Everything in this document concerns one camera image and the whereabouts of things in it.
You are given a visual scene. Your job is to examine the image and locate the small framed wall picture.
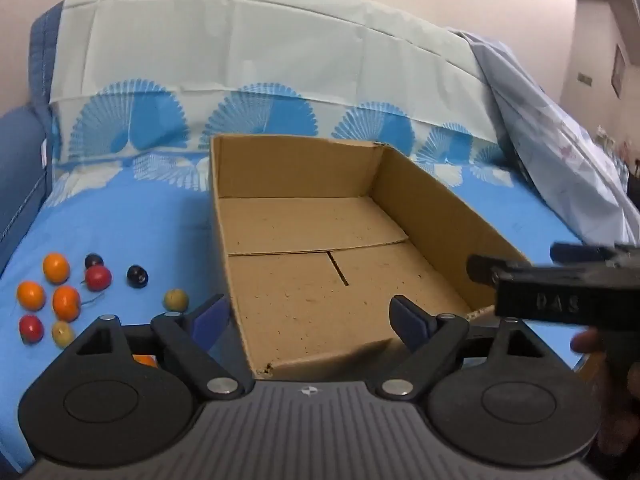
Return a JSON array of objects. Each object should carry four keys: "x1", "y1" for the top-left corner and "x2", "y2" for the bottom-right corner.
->
[{"x1": 611, "y1": 44, "x2": 627, "y2": 100}]

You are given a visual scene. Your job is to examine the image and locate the person's right hand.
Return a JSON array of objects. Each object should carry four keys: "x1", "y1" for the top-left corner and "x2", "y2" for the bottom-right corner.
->
[{"x1": 570, "y1": 330, "x2": 640, "y2": 461}]

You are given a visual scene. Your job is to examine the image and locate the brown cardboard box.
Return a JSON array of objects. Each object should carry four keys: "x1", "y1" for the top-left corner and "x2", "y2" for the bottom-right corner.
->
[{"x1": 209, "y1": 134, "x2": 533, "y2": 380}]

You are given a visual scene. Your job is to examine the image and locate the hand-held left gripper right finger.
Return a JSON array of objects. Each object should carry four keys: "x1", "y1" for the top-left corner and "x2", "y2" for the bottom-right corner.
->
[{"x1": 375, "y1": 295, "x2": 556, "y2": 403}]

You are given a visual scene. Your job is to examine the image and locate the blue fan-print sheet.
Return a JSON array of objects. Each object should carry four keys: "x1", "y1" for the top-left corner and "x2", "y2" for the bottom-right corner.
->
[{"x1": 0, "y1": 0, "x2": 608, "y2": 476}]

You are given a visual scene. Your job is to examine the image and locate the yellow-green round fruit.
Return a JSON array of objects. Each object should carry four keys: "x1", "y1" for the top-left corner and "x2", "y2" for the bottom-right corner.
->
[
  {"x1": 51, "y1": 321, "x2": 76, "y2": 349},
  {"x1": 164, "y1": 288, "x2": 190, "y2": 312}
]

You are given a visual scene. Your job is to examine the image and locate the distant tabletop clutter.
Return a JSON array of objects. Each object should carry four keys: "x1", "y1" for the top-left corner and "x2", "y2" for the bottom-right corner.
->
[{"x1": 595, "y1": 125, "x2": 640, "y2": 176}]

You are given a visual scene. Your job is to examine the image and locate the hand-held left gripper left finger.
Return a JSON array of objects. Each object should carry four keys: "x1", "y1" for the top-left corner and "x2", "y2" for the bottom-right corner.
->
[{"x1": 64, "y1": 294, "x2": 256, "y2": 402}]

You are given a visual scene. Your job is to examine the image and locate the red cherry tomato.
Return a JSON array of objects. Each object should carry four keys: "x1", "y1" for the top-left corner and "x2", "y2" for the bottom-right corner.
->
[
  {"x1": 84, "y1": 265, "x2": 112, "y2": 291},
  {"x1": 19, "y1": 315, "x2": 44, "y2": 345}
]

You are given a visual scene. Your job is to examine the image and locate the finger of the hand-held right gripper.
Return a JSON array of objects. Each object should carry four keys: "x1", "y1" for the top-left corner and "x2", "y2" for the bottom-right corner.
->
[
  {"x1": 467, "y1": 255, "x2": 531, "y2": 286},
  {"x1": 550, "y1": 242, "x2": 640, "y2": 262}
]

